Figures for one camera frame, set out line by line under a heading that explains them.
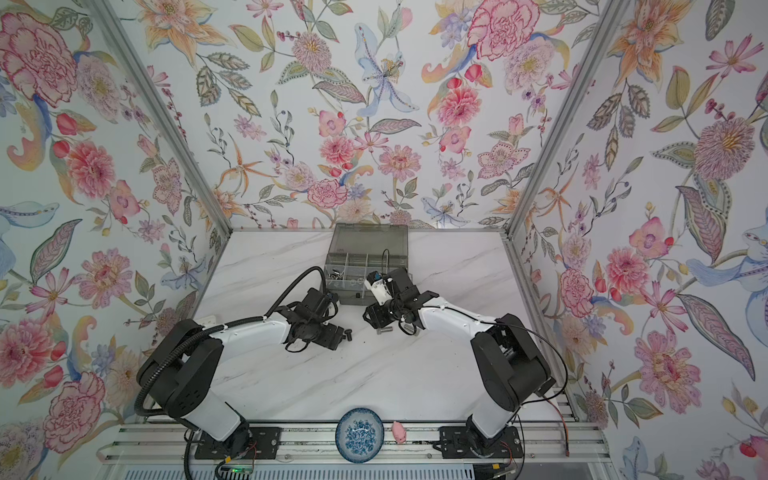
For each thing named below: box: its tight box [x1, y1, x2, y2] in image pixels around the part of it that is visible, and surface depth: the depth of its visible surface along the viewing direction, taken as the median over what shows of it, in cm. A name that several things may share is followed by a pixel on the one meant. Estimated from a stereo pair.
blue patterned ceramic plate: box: [335, 407, 385, 464], surface depth 76 cm
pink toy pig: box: [392, 421, 407, 445], surface depth 76 cm
